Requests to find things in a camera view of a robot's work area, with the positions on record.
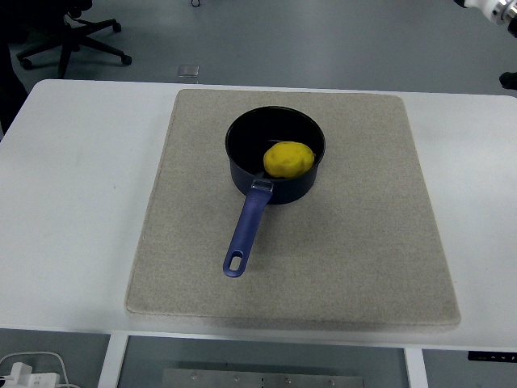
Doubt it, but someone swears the black office chair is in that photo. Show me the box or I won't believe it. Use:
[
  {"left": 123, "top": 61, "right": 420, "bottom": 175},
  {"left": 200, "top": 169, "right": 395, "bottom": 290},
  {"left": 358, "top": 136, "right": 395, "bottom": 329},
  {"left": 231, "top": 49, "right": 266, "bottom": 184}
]
[{"left": 0, "top": 0, "right": 133, "bottom": 80}]

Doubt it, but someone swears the beige felt mat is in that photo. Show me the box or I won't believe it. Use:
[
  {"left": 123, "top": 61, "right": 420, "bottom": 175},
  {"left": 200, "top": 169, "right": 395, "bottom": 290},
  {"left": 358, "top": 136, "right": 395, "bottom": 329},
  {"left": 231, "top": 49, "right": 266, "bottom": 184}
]
[{"left": 124, "top": 88, "right": 462, "bottom": 327}]

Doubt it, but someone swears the grey metal plate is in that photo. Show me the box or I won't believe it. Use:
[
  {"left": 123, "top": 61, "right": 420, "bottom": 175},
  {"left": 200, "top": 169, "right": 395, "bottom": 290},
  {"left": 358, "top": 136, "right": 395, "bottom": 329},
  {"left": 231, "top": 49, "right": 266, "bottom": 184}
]
[{"left": 161, "top": 368, "right": 366, "bottom": 388}]

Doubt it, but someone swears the white cable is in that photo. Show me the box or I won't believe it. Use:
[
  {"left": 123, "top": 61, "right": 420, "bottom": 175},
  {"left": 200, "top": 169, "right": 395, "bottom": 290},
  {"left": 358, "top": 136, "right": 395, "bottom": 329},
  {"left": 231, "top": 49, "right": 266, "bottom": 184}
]
[{"left": 0, "top": 351, "right": 82, "bottom": 388}]

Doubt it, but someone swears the yellow potato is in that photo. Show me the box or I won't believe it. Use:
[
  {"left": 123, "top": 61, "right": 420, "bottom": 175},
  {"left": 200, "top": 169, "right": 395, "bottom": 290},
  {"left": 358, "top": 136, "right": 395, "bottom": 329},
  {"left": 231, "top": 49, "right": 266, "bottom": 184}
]
[{"left": 263, "top": 140, "right": 317, "bottom": 179}]

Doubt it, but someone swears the white table leg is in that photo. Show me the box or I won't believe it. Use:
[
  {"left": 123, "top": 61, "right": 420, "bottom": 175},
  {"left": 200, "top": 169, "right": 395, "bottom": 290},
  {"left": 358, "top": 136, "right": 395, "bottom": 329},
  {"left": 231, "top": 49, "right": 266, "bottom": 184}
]
[
  {"left": 403, "top": 347, "right": 429, "bottom": 388},
  {"left": 98, "top": 334, "right": 129, "bottom": 388}
]

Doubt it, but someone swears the blue pot with handle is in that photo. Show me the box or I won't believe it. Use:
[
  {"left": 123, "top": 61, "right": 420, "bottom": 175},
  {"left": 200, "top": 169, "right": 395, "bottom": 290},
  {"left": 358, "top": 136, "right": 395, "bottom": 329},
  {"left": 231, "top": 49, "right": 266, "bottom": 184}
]
[{"left": 222, "top": 105, "right": 326, "bottom": 279}]

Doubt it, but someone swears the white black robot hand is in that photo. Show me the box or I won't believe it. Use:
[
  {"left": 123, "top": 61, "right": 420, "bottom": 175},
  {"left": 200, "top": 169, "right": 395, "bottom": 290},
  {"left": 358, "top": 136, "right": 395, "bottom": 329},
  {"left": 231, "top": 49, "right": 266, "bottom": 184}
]
[{"left": 454, "top": 0, "right": 496, "bottom": 19}]

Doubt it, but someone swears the white power adapter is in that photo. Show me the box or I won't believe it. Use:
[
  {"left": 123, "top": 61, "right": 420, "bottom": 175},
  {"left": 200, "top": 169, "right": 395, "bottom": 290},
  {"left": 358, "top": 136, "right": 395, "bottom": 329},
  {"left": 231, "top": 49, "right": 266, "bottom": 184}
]
[{"left": 10, "top": 362, "right": 61, "bottom": 388}]

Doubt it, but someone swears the black table control panel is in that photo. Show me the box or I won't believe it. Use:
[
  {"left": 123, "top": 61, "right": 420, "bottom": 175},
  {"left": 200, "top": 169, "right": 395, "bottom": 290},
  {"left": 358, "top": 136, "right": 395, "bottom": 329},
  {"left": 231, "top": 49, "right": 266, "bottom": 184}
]
[{"left": 468, "top": 351, "right": 517, "bottom": 362}]

